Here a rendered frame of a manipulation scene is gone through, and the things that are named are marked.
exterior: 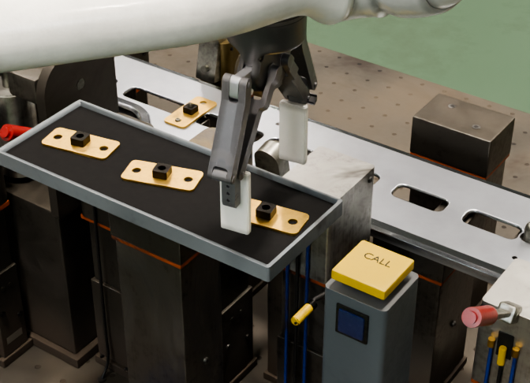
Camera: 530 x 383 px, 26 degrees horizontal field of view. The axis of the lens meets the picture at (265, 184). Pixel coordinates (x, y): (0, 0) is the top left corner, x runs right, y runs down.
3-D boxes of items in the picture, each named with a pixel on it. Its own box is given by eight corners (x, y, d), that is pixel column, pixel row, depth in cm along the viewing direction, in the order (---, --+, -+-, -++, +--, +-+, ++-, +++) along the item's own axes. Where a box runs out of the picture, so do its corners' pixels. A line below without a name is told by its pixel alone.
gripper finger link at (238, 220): (251, 171, 107) (248, 175, 107) (251, 232, 111) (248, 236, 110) (222, 164, 108) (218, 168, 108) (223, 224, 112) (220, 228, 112)
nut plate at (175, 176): (204, 173, 125) (204, 165, 124) (192, 193, 122) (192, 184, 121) (133, 161, 127) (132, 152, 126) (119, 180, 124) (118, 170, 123)
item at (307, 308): (354, 272, 137) (355, 264, 136) (299, 328, 129) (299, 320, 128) (345, 269, 138) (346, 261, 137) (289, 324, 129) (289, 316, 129)
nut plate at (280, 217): (311, 217, 118) (311, 207, 117) (296, 237, 115) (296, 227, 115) (237, 197, 121) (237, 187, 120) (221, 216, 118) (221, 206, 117)
